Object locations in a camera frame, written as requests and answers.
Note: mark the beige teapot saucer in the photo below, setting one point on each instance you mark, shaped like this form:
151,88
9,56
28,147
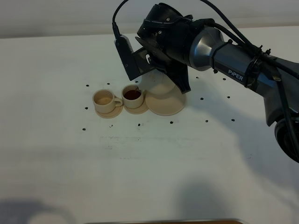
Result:
166,105

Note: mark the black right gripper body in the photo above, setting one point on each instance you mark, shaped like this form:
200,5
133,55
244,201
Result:
166,38

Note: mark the beige teacup saucer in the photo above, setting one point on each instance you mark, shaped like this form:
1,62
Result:
139,110
114,113

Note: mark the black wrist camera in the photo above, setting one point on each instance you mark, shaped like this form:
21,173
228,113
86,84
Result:
130,60

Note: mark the beige left teacup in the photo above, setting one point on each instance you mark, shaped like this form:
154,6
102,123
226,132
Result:
105,101

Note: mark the beige left teacup saucer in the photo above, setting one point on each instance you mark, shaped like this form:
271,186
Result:
114,113

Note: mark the beige teacup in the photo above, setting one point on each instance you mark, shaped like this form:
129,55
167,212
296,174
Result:
105,101
132,96

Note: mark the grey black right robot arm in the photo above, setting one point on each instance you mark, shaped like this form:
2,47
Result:
276,80

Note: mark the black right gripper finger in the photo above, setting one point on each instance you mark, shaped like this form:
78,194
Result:
179,76

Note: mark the beige ceramic teapot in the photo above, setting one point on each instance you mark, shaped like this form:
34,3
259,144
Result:
156,82

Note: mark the beige right teacup saucer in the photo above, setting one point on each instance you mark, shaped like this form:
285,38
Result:
139,110

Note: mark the beige right teacup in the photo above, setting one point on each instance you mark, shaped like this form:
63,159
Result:
132,96

